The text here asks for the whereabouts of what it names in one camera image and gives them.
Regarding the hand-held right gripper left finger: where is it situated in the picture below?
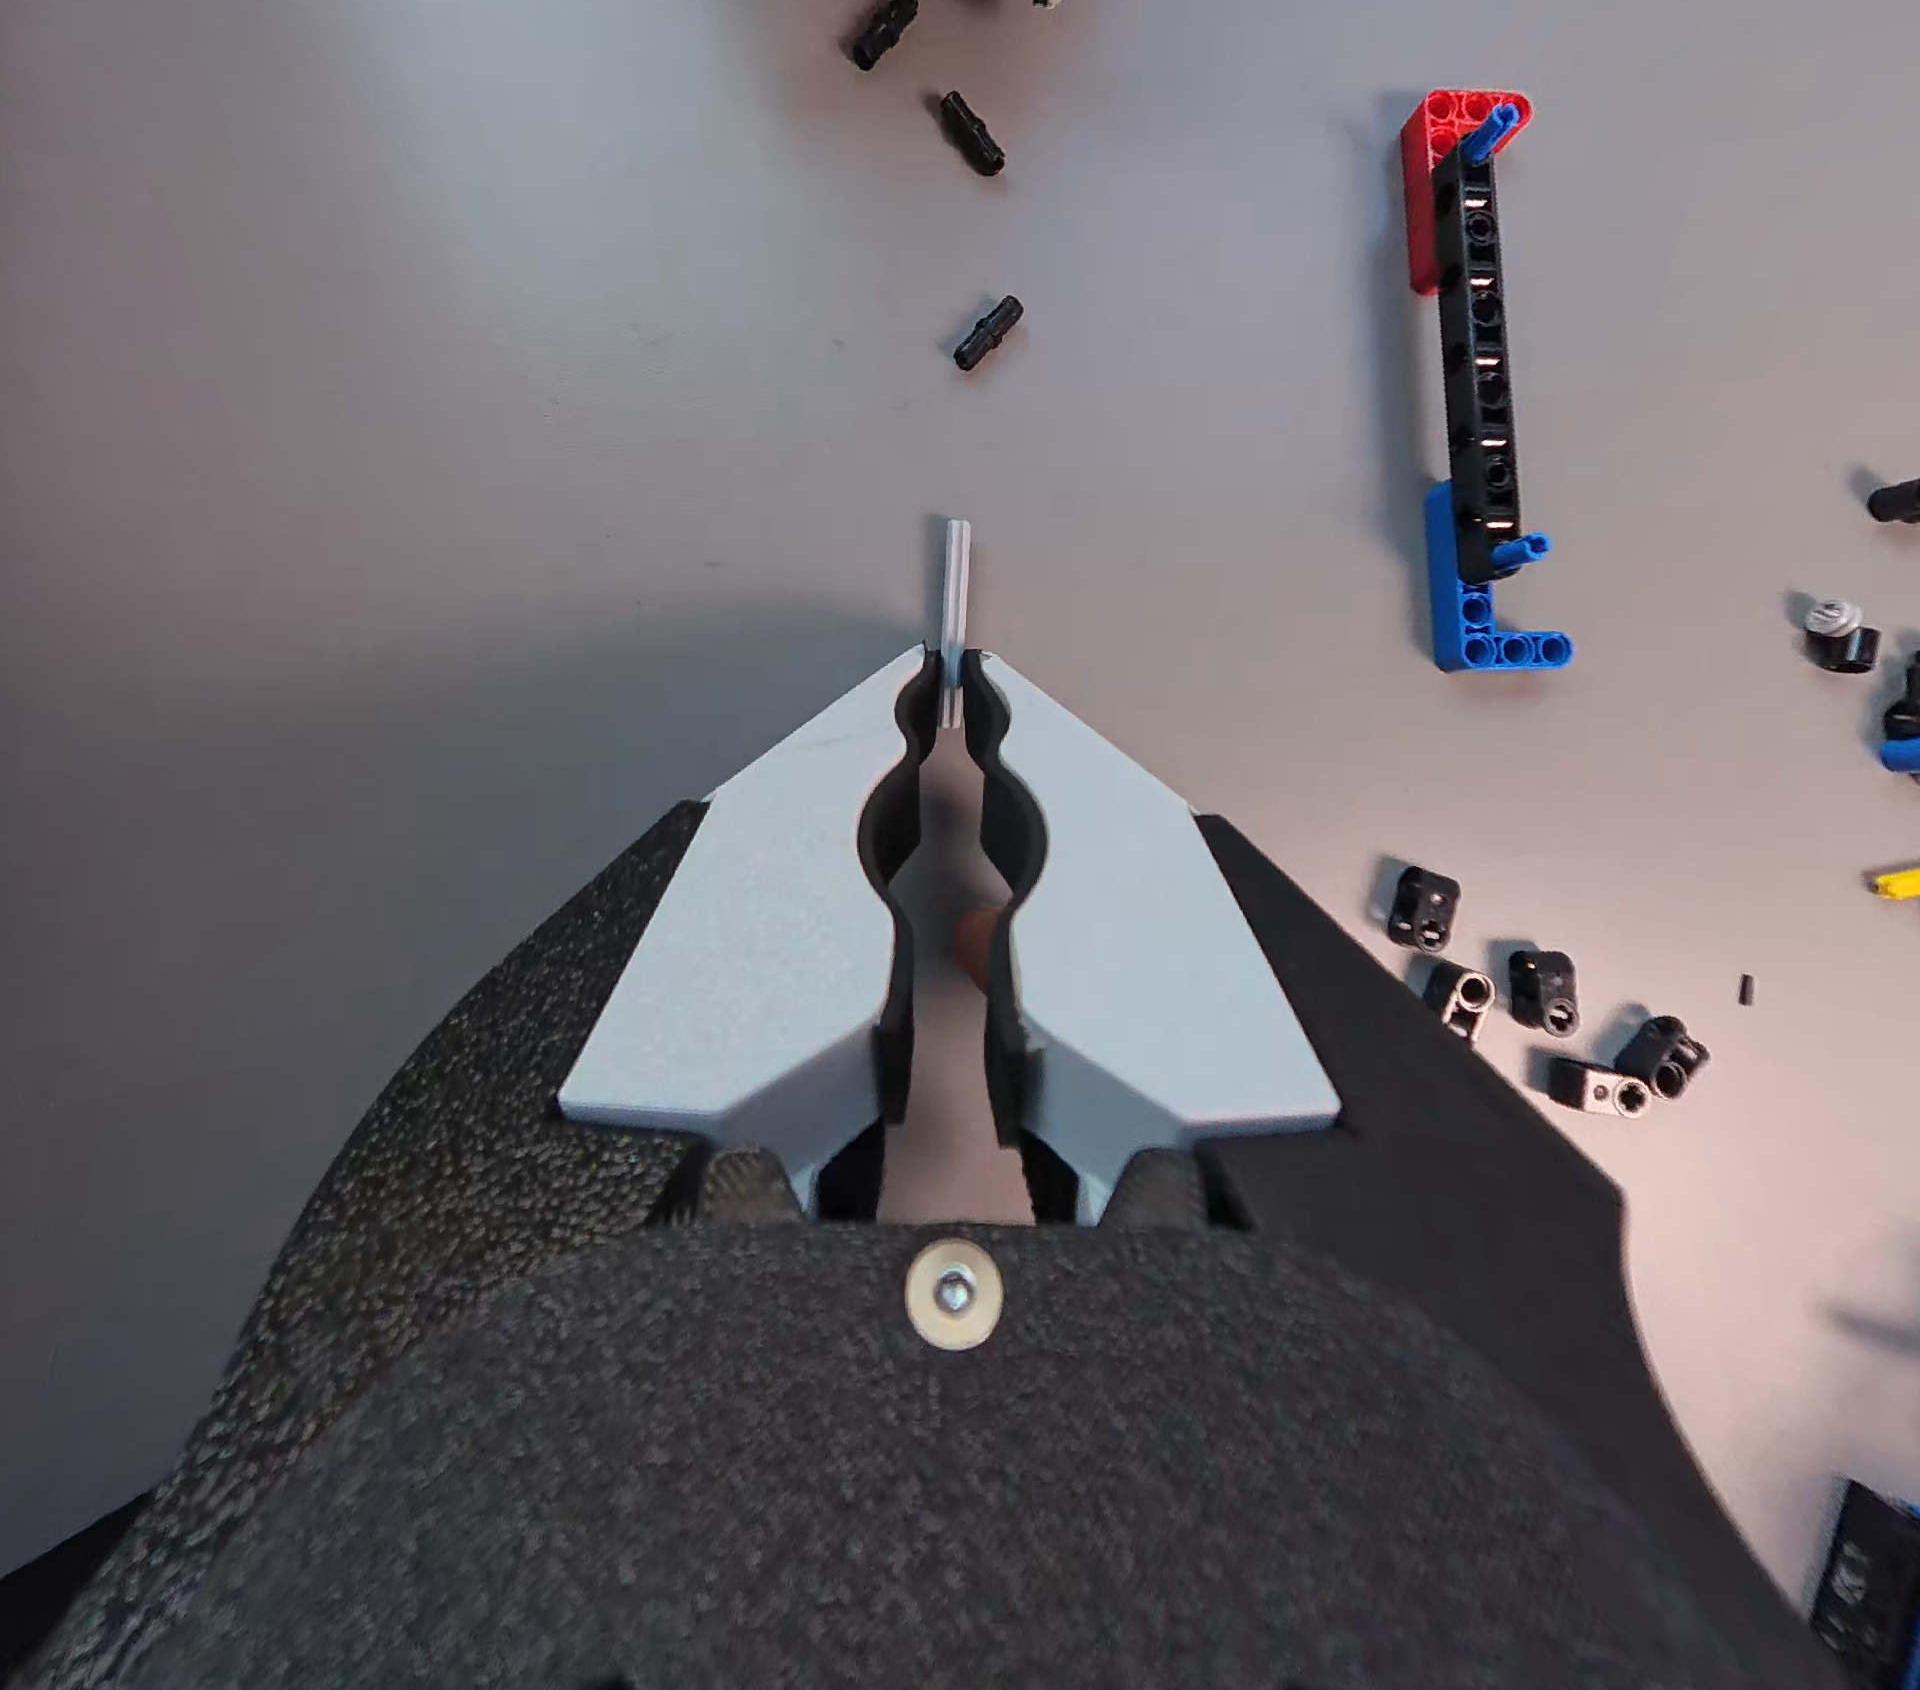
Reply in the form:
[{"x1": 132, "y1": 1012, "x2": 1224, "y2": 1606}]
[{"x1": 559, "y1": 647, "x2": 950, "y2": 1221}]

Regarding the pile of mixed colour lego pieces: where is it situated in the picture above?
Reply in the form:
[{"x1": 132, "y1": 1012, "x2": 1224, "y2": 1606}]
[{"x1": 1866, "y1": 652, "x2": 1920, "y2": 905}]

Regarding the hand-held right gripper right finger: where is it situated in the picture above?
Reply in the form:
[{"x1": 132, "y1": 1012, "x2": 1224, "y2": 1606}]
[{"x1": 962, "y1": 650, "x2": 1342, "y2": 1221}]

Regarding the grey lego axle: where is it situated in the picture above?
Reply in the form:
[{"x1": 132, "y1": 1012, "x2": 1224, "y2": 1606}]
[{"x1": 942, "y1": 520, "x2": 975, "y2": 733}]

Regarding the black printed panel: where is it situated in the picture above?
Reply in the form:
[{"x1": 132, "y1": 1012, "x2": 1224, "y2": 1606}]
[{"x1": 1807, "y1": 1480, "x2": 1920, "y2": 1685}]

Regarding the black lego beam assembly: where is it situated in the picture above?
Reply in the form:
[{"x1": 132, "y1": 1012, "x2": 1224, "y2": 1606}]
[{"x1": 1402, "y1": 89, "x2": 1578, "y2": 677}]

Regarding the black connector with grey pin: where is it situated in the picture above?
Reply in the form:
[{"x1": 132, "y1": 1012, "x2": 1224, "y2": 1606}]
[{"x1": 1801, "y1": 593, "x2": 1885, "y2": 677}]

